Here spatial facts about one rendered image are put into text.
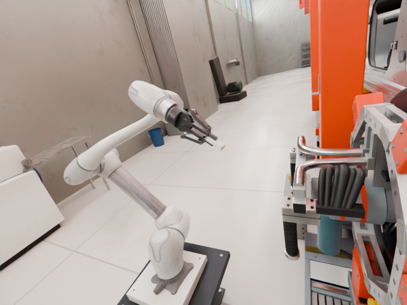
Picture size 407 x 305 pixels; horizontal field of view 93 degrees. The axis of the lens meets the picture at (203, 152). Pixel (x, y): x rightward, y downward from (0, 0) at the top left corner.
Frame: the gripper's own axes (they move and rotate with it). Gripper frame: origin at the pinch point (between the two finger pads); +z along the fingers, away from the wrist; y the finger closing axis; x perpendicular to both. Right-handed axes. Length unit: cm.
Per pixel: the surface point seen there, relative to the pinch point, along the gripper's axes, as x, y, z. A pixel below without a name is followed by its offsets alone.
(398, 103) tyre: -16, -35, 40
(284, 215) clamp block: 14.0, -0.6, 29.5
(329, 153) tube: -7.1, -15.3, 32.8
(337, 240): -18, 17, 61
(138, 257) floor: -20, 148, -18
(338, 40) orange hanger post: -47, -47, 16
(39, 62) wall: -109, 110, -325
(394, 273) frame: 18, -7, 51
